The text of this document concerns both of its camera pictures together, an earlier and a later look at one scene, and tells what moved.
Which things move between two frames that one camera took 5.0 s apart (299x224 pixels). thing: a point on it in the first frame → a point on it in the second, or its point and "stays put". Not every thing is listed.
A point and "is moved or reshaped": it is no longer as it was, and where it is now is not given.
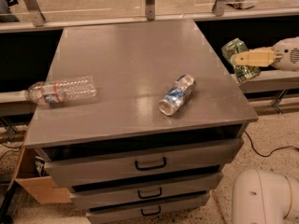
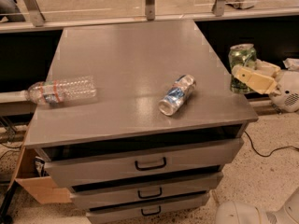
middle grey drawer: (98, 194) stays put
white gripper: (288, 56) → (288, 89)
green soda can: (234, 47) is moved or reshaped
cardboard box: (39, 188) stays put
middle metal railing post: (149, 1) stays put
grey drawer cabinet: (167, 121) stays put
